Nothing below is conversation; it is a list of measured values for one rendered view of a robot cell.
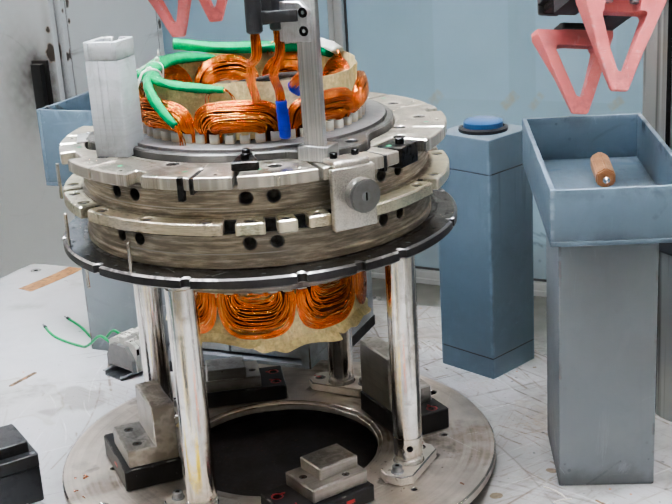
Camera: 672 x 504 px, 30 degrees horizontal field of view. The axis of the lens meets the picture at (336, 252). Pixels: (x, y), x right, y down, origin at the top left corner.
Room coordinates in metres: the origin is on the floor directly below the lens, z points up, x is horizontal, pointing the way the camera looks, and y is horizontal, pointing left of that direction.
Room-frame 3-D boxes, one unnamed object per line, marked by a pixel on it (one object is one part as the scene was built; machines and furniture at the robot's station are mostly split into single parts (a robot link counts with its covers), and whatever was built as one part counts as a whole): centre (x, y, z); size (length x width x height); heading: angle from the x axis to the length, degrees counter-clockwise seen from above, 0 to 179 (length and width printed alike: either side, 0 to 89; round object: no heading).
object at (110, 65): (0.95, 0.16, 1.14); 0.03 x 0.03 x 0.09; 70
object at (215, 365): (1.13, 0.11, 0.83); 0.05 x 0.04 x 0.02; 98
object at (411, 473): (0.95, -0.05, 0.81); 0.07 x 0.03 x 0.01; 152
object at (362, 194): (0.86, -0.02, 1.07); 0.03 x 0.01 x 0.03; 118
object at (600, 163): (1.04, -0.24, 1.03); 0.06 x 0.02 x 0.02; 173
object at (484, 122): (1.22, -0.16, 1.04); 0.04 x 0.04 x 0.01
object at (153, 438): (0.98, 0.18, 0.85); 0.06 x 0.04 x 0.05; 22
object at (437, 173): (0.99, -0.08, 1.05); 0.09 x 0.04 x 0.01; 160
